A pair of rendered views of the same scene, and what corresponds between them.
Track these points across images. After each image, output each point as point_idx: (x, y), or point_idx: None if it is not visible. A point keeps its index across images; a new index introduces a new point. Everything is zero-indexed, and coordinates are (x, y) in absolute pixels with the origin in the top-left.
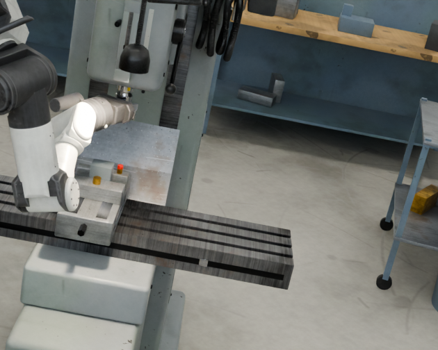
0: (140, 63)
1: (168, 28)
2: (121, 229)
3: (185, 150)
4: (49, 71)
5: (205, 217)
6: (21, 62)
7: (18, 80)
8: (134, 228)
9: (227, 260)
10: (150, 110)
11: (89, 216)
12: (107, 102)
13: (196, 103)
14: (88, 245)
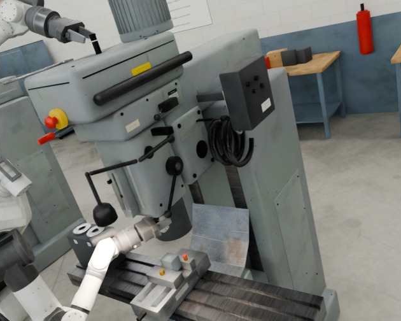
0: (100, 220)
1: (144, 176)
2: (182, 305)
3: (258, 221)
4: (17, 251)
5: (254, 286)
6: None
7: None
8: (195, 302)
9: None
10: (226, 198)
11: (146, 305)
12: (133, 229)
13: (251, 190)
14: None
